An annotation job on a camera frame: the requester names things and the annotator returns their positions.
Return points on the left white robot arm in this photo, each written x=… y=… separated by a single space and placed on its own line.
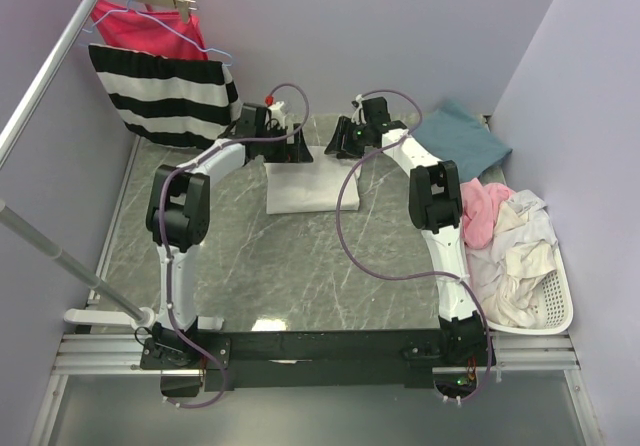
x=178 y=214

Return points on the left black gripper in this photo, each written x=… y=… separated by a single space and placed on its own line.
x=292 y=153

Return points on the folded blue t shirt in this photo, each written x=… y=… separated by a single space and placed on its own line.
x=451 y=133

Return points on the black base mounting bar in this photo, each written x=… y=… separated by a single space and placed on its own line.
x=271 y=359

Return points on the white coca cola t shirt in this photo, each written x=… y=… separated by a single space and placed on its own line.
x=306 y=187

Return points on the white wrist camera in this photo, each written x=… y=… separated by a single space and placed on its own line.
x=277 y=113
x=358 y=114

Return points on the silver clothes rack pole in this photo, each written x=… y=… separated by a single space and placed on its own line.
x=9 y=137

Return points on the black and white striped garment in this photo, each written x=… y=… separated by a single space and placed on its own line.
x=172 y=102

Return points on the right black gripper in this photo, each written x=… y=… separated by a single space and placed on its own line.
x=344 y=128

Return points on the white laundry basket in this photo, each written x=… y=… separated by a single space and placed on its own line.
x=553 y=310

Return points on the white rack foot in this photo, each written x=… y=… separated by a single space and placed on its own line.
x=121 y=319

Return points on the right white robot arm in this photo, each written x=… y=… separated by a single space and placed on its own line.
x=434 y=201

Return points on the pile of white clothes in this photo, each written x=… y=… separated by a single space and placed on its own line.
x=510 y=245

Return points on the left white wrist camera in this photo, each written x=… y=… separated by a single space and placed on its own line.
x=277 y=113

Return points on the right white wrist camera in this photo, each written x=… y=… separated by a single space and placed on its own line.
x=358 y=114

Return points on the pink red garment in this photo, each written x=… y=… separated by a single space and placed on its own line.
x=150 y=33

